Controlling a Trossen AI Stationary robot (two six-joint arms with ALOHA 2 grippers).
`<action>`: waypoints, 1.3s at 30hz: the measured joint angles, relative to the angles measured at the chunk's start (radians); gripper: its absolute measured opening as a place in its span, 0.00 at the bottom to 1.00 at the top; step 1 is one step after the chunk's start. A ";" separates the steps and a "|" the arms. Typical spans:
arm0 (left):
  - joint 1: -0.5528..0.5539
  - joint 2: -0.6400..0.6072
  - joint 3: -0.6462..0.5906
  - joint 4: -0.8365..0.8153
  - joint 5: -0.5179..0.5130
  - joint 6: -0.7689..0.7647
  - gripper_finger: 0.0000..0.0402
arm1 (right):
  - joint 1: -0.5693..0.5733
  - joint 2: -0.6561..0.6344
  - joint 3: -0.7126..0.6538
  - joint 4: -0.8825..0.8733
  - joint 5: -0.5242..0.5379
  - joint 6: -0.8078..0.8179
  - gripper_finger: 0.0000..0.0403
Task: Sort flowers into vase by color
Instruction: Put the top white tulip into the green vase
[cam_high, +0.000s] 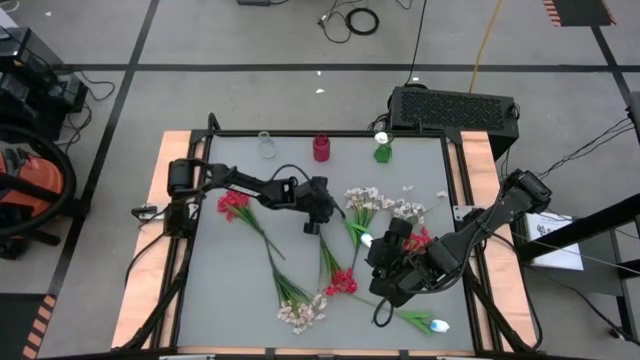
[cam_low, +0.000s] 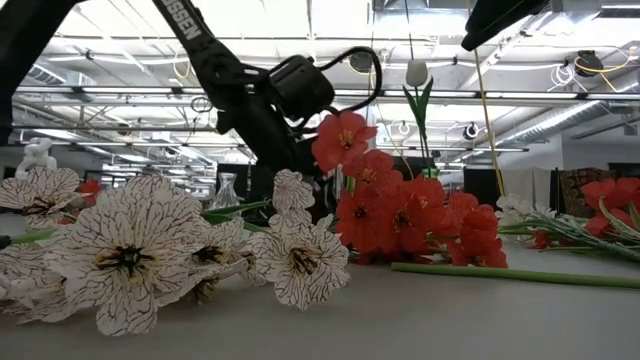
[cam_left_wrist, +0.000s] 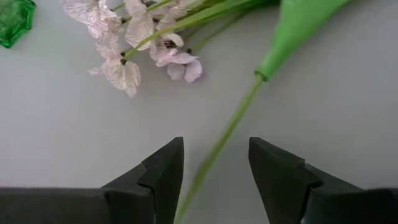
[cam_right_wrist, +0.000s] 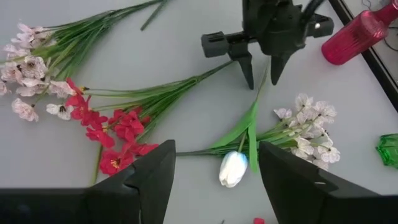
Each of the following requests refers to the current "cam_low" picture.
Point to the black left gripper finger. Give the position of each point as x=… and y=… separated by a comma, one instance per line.
x=327, y=197

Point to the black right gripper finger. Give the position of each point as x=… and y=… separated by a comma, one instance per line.
x=495, y=15

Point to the red hibiscus flower stem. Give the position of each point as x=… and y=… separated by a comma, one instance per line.
x=370, y=220

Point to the white tulip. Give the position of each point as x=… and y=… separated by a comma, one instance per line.
x=417, y=72

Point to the white veined flower stem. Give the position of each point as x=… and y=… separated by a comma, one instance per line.
x=150, y=235

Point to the small red flower stem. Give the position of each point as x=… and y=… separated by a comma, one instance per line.
x=90, y=189

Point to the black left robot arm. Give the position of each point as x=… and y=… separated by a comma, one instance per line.
x=187, y=25

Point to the clear glass vase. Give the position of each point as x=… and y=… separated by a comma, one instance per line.
x=226, y=195

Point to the green glass vase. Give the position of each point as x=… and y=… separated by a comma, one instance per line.
x=431, y=173

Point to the black partition panel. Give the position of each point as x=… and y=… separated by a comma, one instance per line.
x=244, y=175
x=480, y=190

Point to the white curtain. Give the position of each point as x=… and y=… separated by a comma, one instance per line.
x=530, y=182

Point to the brown patterned cloth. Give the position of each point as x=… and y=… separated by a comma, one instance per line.
x=575, y=192

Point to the white robot figure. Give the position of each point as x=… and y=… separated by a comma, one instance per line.
x=36, y=157

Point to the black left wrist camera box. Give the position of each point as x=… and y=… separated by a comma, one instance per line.
x=302, y=87

